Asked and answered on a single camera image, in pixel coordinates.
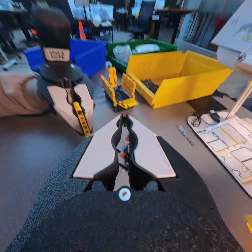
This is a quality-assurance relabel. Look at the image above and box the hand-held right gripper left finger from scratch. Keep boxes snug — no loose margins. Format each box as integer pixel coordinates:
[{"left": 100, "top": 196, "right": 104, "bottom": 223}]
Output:
[{"left": 72, "top": 114, "right": 123, "bottom": 191}]

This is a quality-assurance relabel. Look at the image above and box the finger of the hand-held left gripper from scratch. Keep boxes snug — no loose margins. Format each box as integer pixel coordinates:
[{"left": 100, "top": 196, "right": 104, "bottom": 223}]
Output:
[
  {"left": 74, "top": 83, "right": 95, "bottom": 131},
  {"left": 47, "top": 85, "right": 85, "bottom": 136}
]

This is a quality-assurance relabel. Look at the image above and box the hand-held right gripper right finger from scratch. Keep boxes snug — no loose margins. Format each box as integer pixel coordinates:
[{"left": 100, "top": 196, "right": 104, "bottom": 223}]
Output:
[{"left": 126, "top": 115, "right": 176, "bottom": 191}]

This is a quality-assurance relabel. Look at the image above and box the yellow long holed beam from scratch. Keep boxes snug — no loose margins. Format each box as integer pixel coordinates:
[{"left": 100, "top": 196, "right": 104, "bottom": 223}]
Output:
[{"left": 73, "top": 102, "right": 92, "bottom": 138}]

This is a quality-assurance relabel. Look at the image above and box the yellow black robot model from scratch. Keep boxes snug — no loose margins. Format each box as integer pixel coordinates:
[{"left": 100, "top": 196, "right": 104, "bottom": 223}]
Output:
[{"left": 100, "top": 67, "right": 138, "bottom": 113}]

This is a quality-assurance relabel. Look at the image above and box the pile of small building pieces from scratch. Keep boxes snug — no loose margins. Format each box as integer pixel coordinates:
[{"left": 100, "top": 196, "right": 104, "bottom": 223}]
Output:
[{"left": 116, "top": 132, "right": 133, "bottom": 174}]

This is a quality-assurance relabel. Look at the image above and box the instruction booklet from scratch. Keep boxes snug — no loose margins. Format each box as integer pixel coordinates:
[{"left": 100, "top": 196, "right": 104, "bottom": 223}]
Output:
[{"left": 210, "top": 0, "right": 252, "bottom": 54}]

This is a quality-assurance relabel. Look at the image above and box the person's left forearm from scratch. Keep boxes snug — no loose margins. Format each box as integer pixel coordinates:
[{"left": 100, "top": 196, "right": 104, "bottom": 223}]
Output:
[{"left": 0, "top": 73, "right": 50, "bottom": 118}]

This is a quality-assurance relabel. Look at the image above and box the grey desk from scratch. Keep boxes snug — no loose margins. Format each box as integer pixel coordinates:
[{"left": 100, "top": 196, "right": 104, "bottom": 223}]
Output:
[{"left": 0, "top": 65, "right": 252, "bottom": 252}]

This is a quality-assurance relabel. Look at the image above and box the orange traffic cone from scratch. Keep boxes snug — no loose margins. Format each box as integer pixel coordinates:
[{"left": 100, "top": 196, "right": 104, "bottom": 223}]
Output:
[{"left": 78, "top": 20, "right": 87, "bottom": 40}]

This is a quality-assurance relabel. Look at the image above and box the blue storage bin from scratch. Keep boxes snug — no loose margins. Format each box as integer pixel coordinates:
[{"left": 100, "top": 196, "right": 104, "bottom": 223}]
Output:
[{"left": 23, "top": 38, "right": 107, "bottom": 78}]

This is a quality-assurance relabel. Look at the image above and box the crumpled clear plastic bag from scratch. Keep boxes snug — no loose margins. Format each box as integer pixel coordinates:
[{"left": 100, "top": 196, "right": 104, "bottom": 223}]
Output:
[{"left": 113, "top": 44, "right": 133, "bottom": 64}]

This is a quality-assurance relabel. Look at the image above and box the pile of dark pieces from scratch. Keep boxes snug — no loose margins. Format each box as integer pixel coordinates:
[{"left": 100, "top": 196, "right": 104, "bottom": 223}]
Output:
[{"left": 141, "top": 79, "right": 160, "bottom": 94}]

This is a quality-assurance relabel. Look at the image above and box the dark flat plate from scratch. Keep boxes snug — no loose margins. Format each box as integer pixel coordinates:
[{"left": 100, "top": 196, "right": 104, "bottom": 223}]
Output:
[{"left": 186, "top": 95, "right": 228, "bottom": 115}]

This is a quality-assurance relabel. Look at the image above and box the white stand base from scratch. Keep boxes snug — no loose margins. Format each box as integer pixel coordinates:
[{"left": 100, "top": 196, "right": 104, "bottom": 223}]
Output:
[{"left": 196, "top": 118, "right": 252, "bottom": 183}]

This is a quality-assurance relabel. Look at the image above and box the bubble wrap bag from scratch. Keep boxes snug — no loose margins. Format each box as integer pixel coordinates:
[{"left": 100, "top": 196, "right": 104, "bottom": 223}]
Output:
[{"left": 135, "top": 43, "right": 160, "bottom": 54}]

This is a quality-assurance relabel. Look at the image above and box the green storage bin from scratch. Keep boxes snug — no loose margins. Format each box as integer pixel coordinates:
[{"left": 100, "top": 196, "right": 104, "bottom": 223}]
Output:
[{"left": 107, "top": 38, "right": 178, "bottom": 73}]

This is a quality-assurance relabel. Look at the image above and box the black office chair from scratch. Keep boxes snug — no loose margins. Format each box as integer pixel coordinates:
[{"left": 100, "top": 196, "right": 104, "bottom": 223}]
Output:
[{"left": 128, "top": 1, "right": 156, "bottom": 39}]

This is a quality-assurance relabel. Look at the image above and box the wooden table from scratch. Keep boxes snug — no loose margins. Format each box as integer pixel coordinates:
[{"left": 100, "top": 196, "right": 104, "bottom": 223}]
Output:
[{"left": 155, "top": 8, "right": 198, "bottom": 44}]

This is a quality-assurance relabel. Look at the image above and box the clear handle screwdriver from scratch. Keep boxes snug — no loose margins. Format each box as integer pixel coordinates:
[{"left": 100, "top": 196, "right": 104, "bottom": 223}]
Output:
[{"left": 178, "top": 125, "right": 195, "bottom": 146}]

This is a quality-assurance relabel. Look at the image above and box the black usb cable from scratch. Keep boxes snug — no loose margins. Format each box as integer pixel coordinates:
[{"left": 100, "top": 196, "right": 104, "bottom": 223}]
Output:
[{"left": 191, "top": 110, "right": 221, "bottom": 127}]

